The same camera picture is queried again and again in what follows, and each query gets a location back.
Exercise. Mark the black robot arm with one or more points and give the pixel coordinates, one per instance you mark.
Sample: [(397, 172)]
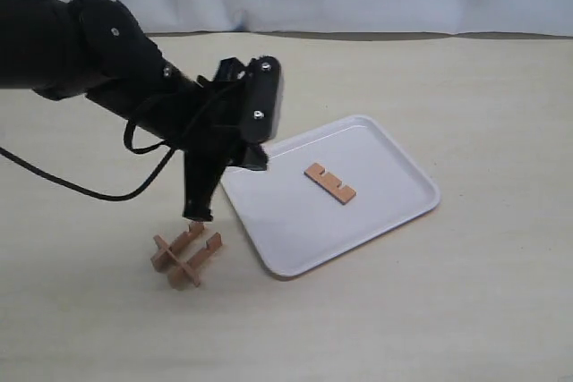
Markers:
[(97, 49)]

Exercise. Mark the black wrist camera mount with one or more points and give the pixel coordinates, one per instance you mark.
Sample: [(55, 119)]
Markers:
[(263, 85)]

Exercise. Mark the white rectangular plastic tray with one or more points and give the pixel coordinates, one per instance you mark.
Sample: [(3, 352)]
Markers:
[(326, 192)]

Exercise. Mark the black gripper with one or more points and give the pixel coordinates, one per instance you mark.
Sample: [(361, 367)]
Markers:
[(208, 132)]

